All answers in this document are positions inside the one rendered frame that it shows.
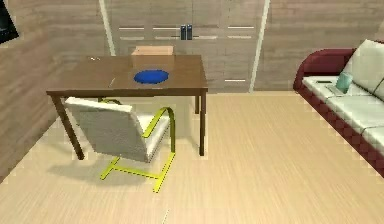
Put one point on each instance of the blue bowl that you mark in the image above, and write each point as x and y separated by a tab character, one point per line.
151	76

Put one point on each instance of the dark red sofa white cushions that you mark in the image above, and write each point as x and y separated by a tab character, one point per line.
353	106

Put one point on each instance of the tan cardboard box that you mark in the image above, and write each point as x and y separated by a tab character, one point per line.
152	50

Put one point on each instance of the small silver pen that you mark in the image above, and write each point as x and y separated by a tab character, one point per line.
112	81

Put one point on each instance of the brown wooden table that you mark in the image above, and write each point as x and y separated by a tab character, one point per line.
106	71

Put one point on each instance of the small pale object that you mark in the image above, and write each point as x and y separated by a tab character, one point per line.
94	58

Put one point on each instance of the black remote control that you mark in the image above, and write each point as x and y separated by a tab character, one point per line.
324	81

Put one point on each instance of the pale wooden cupboard wall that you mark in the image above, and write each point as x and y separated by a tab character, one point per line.
213	46

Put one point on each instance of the white chair with yellow frame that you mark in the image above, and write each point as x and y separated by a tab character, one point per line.
113	130

